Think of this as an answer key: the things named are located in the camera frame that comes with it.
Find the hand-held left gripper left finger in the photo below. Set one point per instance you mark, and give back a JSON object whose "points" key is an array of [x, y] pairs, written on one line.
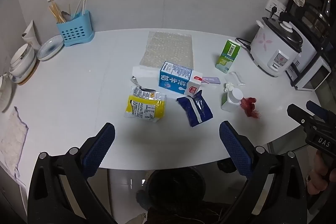
{"points": [[101, 147]]}

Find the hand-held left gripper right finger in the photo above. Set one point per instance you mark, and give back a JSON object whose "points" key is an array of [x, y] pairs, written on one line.
{"points": [[236, 150]]}

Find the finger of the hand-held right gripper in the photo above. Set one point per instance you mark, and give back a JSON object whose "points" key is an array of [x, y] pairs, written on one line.
{"points": [[321, 113], [300, 115]]}

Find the black mesh trash bin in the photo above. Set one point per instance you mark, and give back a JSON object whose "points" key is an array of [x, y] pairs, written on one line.
{"points": [[176, 187]]}

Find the blue and white milk carton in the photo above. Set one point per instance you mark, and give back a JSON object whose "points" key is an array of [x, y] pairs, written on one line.
{"points": [[174, 79]]}

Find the person's right hand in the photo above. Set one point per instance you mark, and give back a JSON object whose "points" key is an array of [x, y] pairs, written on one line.
{"points": [[319, 178]]}

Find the black plastic bag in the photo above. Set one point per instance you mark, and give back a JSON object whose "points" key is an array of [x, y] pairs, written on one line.
{"points": [[226, 166]]}

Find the white microwave oven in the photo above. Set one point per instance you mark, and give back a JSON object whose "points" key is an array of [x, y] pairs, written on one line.
{"points": [[311, 71]]}

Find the red mesh scrap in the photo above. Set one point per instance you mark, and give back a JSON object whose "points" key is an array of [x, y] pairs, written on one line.
{"points": [[250, 108]]}

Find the white plastic bottle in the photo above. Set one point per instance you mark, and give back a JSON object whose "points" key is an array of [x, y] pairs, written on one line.
{"points": [[231, 100]]}

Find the dark blue snack packet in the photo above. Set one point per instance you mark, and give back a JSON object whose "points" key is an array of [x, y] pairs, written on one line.
{"points": [[195, 109]]}

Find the yellow snack packet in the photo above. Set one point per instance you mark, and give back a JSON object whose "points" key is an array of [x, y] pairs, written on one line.
{"points": [[145, 107]]}

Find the white rice cooker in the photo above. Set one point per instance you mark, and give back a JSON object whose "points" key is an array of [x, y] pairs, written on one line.
{"points": [[273, 50]]}

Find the clear plastic wrapper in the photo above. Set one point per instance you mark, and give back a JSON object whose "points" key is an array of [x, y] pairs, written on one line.
{"points": [[237, 78]]}

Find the purple card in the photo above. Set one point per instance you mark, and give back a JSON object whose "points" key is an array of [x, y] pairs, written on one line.
{"points": [[213, 80]]}

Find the white dish cloth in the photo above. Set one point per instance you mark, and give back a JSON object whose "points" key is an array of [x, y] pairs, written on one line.
{"points": [[11, 140]]}

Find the green and white box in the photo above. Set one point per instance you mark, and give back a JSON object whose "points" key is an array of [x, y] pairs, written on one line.
{"points": [[227, 56]]}

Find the black metal rack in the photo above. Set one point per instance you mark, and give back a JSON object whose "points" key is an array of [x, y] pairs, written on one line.
{"points": [[315, 19]]}

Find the white plate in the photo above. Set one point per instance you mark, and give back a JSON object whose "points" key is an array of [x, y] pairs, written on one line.
{"points": [[5, 95]]}

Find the blue patterned plate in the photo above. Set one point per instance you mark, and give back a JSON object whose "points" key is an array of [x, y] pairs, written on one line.
{"points": [[50, 48]]}

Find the stack of white bowls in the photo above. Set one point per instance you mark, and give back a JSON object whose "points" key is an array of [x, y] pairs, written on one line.
{"points": [[22, 61]]}

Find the bubble wrap sheet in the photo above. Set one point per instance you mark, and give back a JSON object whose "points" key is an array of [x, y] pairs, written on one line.
{"points": [[168, 49]]}

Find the blue utensil holder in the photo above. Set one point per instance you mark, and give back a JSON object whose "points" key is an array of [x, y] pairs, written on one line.
{"points": [[74, 31]]}

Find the white jug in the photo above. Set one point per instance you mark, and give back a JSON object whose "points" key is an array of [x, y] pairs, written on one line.
{"points": [[31, 33]]}

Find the metal spoon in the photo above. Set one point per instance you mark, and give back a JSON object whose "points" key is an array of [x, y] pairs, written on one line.
{"points": [[65, 15]]}

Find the bundle of wooden chopsticks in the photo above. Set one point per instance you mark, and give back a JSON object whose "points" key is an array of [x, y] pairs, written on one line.
{"points": [[57, 13]]}

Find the white chopsticks pair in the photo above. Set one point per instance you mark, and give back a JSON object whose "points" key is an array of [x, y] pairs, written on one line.
{"points": [[83, 4]]}

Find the white wall socket with plug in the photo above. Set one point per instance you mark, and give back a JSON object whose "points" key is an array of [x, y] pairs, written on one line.
{"points": [[274, 7]]}

